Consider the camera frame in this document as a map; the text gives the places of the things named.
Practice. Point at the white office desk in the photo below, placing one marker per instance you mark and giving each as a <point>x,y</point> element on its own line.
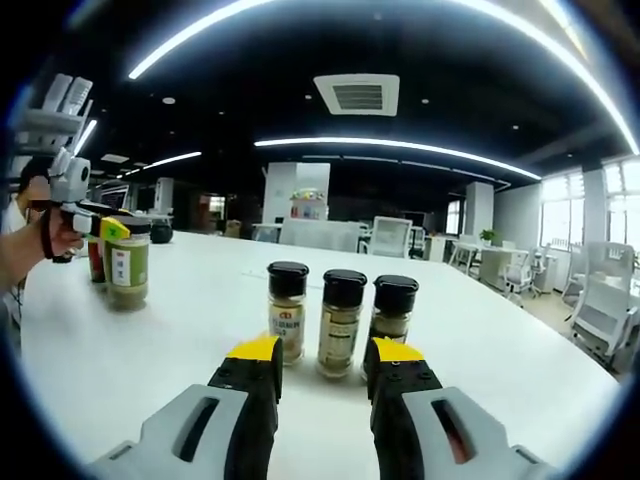
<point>492,251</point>

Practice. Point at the ceiling air conditioner vent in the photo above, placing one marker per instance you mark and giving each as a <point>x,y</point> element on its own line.
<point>356,95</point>

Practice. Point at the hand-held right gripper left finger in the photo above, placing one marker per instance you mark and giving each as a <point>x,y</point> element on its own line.
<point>200,435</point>

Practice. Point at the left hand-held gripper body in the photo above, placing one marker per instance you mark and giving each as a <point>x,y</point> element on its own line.
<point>70,177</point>

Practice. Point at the office window with blinds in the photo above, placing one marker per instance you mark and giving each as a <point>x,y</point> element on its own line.
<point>456,217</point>
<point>562,210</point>
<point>622,205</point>

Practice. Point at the white low partition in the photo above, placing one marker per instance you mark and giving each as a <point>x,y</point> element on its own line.
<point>320,236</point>

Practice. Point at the brown object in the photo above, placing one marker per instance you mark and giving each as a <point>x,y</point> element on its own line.
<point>232,229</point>

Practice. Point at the display shelf with colourful items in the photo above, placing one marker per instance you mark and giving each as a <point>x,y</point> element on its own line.
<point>308,205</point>

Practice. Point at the white table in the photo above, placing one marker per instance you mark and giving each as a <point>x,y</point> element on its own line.
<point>175,310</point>

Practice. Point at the black round speaker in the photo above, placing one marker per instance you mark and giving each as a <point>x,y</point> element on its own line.
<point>161,233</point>

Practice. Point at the person's left hand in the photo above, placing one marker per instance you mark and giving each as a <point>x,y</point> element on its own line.
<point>65,242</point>

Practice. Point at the open laptop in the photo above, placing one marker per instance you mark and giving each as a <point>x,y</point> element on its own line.
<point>115,196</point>

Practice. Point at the green powder jar black lid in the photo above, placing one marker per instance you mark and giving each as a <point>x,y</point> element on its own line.
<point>125,285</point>

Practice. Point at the straight ceiling light strip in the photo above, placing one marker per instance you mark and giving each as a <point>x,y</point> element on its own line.
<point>172,160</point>

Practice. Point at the dark pepper small spice bottle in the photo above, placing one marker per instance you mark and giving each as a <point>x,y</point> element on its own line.
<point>395,300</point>

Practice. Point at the white mesh office chair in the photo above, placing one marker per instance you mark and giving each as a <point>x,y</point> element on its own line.
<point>607,300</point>
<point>391,235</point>
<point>522,272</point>

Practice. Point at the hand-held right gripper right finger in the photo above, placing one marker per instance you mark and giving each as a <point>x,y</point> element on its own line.
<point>440,435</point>

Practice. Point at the curved ceiling light strip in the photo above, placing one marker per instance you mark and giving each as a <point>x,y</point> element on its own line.
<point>350,141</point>
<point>86,136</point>
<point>150,62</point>

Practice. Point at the beige label small spice bottle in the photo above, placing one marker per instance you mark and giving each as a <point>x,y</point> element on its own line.
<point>341,330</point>

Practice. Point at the pale powder small spice bottle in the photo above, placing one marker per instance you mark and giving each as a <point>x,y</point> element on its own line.
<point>287,320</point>

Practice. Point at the green potted plant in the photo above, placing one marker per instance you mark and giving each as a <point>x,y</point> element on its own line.
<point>488,234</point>

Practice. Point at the red label jar black lid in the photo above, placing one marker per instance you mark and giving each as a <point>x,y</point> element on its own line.
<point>96,265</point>

